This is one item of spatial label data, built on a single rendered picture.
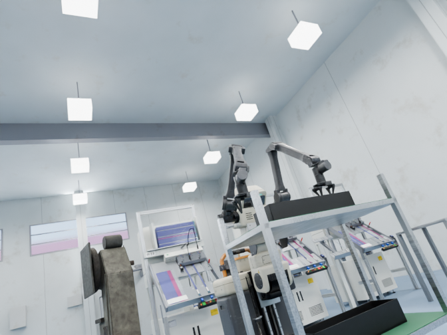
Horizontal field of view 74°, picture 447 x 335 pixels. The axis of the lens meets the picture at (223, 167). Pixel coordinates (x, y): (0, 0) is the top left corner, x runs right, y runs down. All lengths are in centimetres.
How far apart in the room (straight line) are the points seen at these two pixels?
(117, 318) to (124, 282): 71
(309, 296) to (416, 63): 488
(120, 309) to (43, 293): 456
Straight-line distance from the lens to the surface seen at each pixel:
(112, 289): 750
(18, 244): 1202
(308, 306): 443
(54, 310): 1157
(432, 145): 687
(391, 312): 186
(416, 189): 707
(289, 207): 159
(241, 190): 159
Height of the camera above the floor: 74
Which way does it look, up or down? 21 degrees up
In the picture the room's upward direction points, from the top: 16 degrees counter-clockwise
